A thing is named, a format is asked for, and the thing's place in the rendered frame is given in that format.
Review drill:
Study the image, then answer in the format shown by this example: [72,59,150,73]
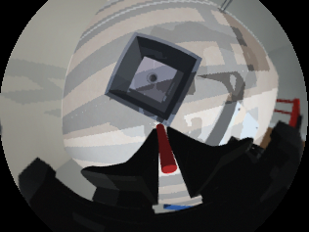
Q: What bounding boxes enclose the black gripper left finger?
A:
[80,128,159,207]

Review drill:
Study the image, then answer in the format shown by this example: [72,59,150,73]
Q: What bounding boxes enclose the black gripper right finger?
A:
[166,126,253,199]

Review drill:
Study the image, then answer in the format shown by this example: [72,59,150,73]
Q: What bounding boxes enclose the red peg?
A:
[155,123,178,174]

